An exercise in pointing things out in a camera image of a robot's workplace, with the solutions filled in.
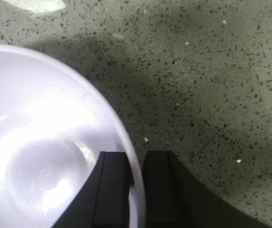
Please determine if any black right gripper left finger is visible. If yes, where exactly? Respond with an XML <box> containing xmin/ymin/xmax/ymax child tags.
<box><xmin>53</xmin><ymin>152</ymin><xmax>132</xmax><ymax>228</ymax></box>

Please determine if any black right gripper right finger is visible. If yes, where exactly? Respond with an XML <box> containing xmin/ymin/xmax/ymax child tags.
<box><xmin>143</xmin><ymin>151</ymin><xmax>272</xmax><ymax>228</ymax></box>

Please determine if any purple plastic bowl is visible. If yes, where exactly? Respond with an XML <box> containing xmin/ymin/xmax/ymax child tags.
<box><xmin>0</xmin><ymin>44</ymin><xmax>146</xmax><ymax>228</ymax></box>

